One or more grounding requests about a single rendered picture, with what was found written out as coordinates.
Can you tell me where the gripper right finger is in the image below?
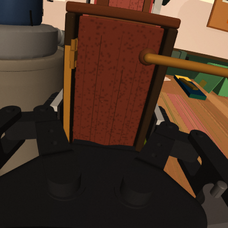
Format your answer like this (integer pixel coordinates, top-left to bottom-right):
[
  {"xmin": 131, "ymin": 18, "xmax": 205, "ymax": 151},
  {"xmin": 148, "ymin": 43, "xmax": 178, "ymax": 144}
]
[{"xmin": 135, "ymin": 104, "xmax": 228, "ymax": 198}]

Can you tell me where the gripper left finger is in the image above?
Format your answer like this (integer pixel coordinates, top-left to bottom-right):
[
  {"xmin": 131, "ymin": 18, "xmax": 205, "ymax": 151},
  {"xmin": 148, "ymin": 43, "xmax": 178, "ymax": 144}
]
[{"xmin": 0, "ymin": 89, "xmax": 74, "ymax": 169}]

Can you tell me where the blue box with yellow label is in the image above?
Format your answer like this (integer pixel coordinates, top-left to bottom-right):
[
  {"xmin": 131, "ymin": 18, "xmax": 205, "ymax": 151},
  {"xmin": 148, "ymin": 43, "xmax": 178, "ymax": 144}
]
[{"xmin": 173, "ymin": 74, "xmax": 208, "ymax": 101}]

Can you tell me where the red-brown box lid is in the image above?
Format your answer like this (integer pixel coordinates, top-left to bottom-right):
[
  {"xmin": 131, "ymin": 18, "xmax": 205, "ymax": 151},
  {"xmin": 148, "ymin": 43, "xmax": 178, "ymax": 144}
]
[{"xmin": 72, "ymin": 14, "xmax": 165, "ymax": 147}]

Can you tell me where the green box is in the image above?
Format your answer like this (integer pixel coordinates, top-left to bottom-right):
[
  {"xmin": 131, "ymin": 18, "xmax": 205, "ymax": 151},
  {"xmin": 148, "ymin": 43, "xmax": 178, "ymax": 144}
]
[
  {"xmin": 193, "ymin": 62, "xmax": 228, "ymax": 94},
  {"xmin": 212, "ymin": 78, "xmax": 228, "ymax": 98}
]

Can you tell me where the ochre flat panel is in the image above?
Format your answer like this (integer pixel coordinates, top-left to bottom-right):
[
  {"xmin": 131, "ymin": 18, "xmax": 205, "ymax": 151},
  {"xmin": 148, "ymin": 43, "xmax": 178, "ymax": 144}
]
[{"xmin": 63, "ymin": 44, "xmax": 72, "ymax": 143}]

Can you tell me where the grey block with pin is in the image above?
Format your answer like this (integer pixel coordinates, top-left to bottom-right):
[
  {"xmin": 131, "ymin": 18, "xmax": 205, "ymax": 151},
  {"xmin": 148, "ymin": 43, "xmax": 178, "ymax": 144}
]
[{"xmin": 195, "ymin": 180, "xmax": 228, "ymax": 228}]

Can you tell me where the beige grey blue round canister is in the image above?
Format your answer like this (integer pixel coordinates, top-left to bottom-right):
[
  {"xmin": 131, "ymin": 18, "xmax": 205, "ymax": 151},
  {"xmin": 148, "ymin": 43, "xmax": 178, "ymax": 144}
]
[{"xmin": 0, "ymin": 0, "xmax": 65, "ymax": 176}]

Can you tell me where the brass hinge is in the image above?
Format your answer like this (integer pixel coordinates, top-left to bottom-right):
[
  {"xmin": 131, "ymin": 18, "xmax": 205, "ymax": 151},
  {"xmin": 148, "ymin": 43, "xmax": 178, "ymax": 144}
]
[{"xmin": 69, "ymin": 37, "xmax": 78, "ymax": 70}]

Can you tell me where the brass rod with brown ball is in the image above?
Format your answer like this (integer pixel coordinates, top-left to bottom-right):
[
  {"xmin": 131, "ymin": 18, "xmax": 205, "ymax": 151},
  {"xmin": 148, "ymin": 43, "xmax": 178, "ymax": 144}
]
[{"xmin": 138, "ymin": 48, "xmax": 228, "ymax": 78}]

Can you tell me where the grey-green block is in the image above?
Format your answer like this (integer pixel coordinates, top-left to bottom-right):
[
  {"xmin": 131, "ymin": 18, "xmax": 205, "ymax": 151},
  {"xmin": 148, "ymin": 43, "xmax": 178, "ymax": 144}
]
[{"xmin": 171, "ymin": 50, "xmax": 188, "ymax": 60}]

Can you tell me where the cork notice board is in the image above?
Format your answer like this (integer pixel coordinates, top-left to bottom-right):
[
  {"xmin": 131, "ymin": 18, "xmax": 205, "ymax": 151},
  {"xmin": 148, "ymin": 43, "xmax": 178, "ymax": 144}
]
[{"xmin": 206, "ymin": 0, "xmax": 228, "ymax": 33}]

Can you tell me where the red-brown framed panel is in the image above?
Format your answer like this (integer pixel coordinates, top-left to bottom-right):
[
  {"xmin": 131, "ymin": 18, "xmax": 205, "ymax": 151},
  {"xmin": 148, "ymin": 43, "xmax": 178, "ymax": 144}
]
[{"xmin": 94, "ymin": 0, "xmax": 155, "ymax": 14}]

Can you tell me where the grey post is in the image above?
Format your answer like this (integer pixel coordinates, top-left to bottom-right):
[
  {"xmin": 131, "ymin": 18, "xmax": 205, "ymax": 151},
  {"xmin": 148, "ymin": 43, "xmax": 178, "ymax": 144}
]
[{"xmin": 151, "ymin": 0, "xmax": 163, "ymax": 15}]

